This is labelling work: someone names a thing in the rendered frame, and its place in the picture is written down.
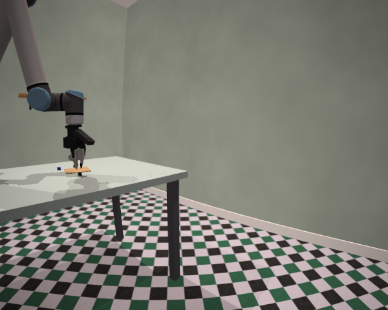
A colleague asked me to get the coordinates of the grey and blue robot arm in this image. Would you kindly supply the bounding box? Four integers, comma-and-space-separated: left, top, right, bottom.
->
0, 0, 84, 125

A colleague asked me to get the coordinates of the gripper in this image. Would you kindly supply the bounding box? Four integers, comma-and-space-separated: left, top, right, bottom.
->
63, 125, 86, 169

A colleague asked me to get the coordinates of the orange flat mat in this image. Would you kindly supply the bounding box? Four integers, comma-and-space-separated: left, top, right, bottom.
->
64, 167, 91, 174

